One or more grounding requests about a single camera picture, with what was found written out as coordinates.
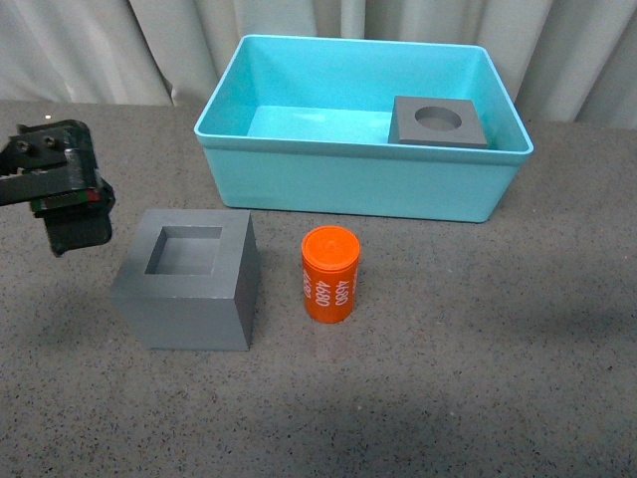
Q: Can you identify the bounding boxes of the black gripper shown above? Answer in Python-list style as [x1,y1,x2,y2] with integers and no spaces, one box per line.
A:
[1,119,115,257]

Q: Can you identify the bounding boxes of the gray cube with square recess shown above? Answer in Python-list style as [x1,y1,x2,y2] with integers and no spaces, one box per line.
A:
[110,209,260,351]

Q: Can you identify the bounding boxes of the orange cylinder marked 4680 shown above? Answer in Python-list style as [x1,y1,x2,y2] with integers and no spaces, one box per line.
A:
[301,225,360,324]

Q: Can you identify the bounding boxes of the gray cube with round recess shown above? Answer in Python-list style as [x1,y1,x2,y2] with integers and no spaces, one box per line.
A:
[388,96,488,148]

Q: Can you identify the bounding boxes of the light blue plastic box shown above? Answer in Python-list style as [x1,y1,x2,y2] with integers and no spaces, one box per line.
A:
[194,35,533,223]

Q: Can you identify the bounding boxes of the gray curtain backdrop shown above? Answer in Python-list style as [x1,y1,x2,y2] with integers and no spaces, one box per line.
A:
[1,1,636,128]

